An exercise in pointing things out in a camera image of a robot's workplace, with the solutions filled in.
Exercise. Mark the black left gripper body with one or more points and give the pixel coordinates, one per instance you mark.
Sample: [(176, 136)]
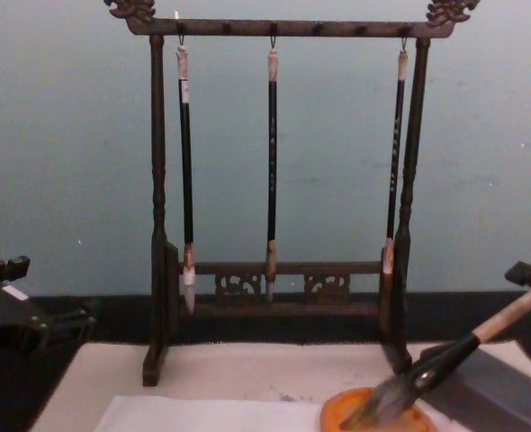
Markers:
[(9, 315)]

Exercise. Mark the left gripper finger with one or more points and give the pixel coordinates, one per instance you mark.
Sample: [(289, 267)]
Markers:
[(9, 267), (69, 326)]

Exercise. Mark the grey rectangular slab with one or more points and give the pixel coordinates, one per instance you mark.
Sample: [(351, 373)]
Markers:
[(495, 387)]

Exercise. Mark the white paper sheet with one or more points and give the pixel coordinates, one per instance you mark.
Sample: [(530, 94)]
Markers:
[(202, 416)]

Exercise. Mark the dark carved wooden brush rack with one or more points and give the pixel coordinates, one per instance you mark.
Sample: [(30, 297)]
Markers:
[(158, 180)]

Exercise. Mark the white felt mat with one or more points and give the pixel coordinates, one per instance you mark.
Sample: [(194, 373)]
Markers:
[(247, 369)]

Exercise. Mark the thin black brush white lettering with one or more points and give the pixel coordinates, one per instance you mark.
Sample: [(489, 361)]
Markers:
[(396, 157)]

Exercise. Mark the thick black brush white tip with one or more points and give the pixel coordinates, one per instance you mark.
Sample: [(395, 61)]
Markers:
[(186, 180)]

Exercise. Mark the orange ink dish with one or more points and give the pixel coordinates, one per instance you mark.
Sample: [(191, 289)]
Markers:
[(337, 411)]

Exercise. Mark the black brush brown ferrule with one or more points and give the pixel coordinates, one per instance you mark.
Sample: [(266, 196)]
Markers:
[(272, 180)]

